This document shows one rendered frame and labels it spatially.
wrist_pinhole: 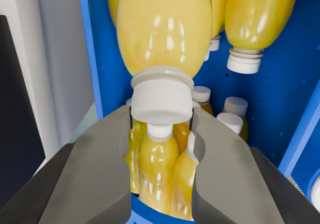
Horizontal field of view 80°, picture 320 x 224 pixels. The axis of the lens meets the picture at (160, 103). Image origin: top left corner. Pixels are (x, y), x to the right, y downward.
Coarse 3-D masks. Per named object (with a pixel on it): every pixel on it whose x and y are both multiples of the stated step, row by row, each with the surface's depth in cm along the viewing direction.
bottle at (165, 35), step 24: (120, 0) 13; (144, 0) 11; (168, 0) 11; (192, 0) 11; (120, 24) 12; (144, 24) 11; (168, 24) 11; (192, 24) 11; (120, 48) 13; (144, 48) 11; (168, 48) 11; (192, 48) 11; (144, 72) 11; (168, 72) 11; (192, 72) 13
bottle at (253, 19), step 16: (240, 0) 20; (256, 0) 19; (272, 0) 18; (288, 0) 19; (224, 16) 23; (240, 16) 20; (256, 16) 19; (272, 16) 19; (288, 16) 20; (240, 32) 21; (256, 32) 20; (272, 32) 20; (240, 48) 23; (256, 48) 22
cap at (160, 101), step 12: (144, 84) 11; (156, 84) 11; (168, 84) 11; (180, 84) 11; (132, 96) 12; (144, 96) 11; (156, 96) 11; (168, 96) 11; (180, 96) 11; (132, 108) 11; (144, 108) 11; (156, 108) 10; (168, 108) 10; (180, 108) 11; (144, 120) 13; (156, 120) 13; (168, 120) 13; (180, 120) 13
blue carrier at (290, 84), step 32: (96, 0) 23; (96, 32) 24; (224, 32) 36; (288, 32) 28; (96, 64) 23; (224, 64) 38; (288, 64) 28; (96, 96) 24; (128, 96) 37; (224, 96) 41; (256, 96) 35; (288, 96) 28; (256, 128) 36; (288, 128) 27; (288, 160) 19
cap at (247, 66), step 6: (228, 60) 25; (234, 60) 24; (240, 60) 23; (246, 60) 23; (252, 60) 23; (258, 60) 23; (228, 66) 25; (234, 66) 24; (240, 66) 23; (246, 66) 23; (252, 66) 23; (258, 66) 24; (240, 72) 24; (246, 72) 24; (252, 72) 24
